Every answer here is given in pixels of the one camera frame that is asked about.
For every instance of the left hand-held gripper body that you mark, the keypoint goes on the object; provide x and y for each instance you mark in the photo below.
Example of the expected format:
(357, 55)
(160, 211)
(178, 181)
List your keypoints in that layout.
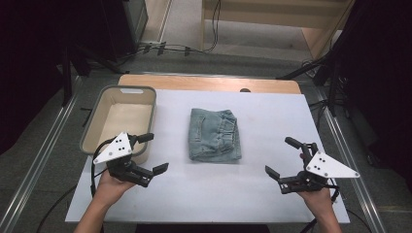
(113, 150)

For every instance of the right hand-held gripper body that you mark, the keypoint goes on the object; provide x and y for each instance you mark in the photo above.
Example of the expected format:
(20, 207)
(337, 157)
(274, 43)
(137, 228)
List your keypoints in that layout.
(327, 168)

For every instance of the beige plastic basket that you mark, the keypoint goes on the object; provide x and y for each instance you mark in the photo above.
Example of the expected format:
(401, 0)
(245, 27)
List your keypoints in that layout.
(126, 116)

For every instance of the blue denim shorts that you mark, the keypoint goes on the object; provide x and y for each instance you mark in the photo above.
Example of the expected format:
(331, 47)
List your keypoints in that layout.
(213, 136)

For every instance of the person's right hand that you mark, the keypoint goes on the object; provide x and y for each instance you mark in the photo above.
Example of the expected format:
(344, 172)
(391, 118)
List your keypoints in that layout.
(319, 200)

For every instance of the person's left hand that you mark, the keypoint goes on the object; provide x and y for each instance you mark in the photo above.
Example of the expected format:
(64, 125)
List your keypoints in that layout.
(110, 189)

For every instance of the white table mat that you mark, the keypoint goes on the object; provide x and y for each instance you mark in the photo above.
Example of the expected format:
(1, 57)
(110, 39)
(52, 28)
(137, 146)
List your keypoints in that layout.
(259, 129)

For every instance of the black metal stand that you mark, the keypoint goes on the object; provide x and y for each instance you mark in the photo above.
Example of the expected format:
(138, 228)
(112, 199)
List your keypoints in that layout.
(333, 90)
(66, 81)

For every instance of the black curtain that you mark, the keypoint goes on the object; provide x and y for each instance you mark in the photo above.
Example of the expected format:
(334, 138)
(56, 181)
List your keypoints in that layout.
(382, 81)
(32, 64)

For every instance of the black cabinet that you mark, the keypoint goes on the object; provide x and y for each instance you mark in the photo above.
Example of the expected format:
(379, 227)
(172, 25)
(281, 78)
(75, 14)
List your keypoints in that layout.
(120, 26)

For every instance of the light wooden shelf unit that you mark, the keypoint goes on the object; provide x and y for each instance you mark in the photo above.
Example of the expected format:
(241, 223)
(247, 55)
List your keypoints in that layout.
(259, 16)

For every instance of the aluminium floor rail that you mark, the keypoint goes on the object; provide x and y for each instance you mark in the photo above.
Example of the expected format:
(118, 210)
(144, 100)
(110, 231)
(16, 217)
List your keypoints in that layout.
(39, 161)
(336, 136)

